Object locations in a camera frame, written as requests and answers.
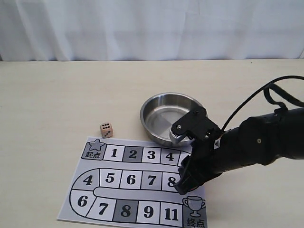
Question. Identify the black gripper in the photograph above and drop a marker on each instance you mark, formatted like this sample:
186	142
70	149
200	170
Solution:
233	150

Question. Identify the wooden die black pips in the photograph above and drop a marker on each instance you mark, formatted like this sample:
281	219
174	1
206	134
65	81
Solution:
106	130

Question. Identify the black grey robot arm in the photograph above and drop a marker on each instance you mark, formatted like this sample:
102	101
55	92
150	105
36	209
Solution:
283	134

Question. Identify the stainless steel round bowl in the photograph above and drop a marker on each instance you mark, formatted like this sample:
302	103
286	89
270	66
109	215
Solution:
161	111

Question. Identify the printed paper game board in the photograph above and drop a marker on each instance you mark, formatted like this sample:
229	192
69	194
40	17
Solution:
130	184

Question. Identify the white fabric backdrop curtain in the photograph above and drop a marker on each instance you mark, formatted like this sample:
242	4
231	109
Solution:
117	30

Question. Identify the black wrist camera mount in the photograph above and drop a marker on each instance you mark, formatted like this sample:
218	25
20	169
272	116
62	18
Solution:
195	124

